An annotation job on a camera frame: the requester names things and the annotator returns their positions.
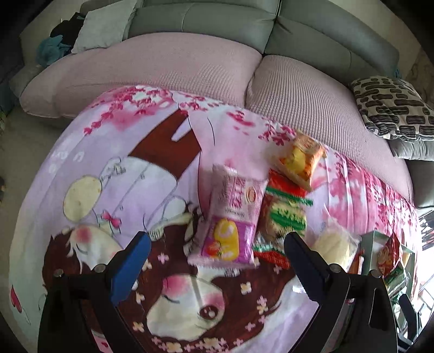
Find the teal cloth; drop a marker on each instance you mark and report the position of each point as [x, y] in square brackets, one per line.
[51, 51]

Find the clear bread packet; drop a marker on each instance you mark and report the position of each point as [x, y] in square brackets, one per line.
[334, 244]

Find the grey pillow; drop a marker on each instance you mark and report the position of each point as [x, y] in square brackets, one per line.
[413, 149]

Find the pink snack packet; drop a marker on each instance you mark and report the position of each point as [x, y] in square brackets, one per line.
[230, 217]

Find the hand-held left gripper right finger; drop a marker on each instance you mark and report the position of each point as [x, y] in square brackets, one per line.
[307, 271]

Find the dark clothes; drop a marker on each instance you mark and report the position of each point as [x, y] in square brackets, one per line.
[67, 29]

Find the red green snack packet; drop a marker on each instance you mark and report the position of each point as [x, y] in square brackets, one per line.
[286, 217]

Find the red white snack packet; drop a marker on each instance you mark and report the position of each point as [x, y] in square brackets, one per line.
[390, 258]

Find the yellow cake roll packet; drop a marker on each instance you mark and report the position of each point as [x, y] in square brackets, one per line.
[300, 161]

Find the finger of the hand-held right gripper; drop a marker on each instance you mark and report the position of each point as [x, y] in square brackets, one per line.
[408, 309]

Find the teal cardboard box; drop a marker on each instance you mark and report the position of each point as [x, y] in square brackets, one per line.
[374, 236]

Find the small green snack packet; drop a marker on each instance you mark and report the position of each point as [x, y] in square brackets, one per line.
[395, 280]

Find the pink printed blanket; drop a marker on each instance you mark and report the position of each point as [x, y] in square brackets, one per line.
[101, 135]

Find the pink sofa cover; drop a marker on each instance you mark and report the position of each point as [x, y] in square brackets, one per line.
[152, 64]

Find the black white patterned pillow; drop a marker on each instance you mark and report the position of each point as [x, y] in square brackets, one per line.
[393, 105]

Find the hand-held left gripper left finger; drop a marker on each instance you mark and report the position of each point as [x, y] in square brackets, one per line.
[130, 271]

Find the grey green sofa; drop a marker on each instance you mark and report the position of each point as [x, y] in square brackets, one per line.
[210, 17]

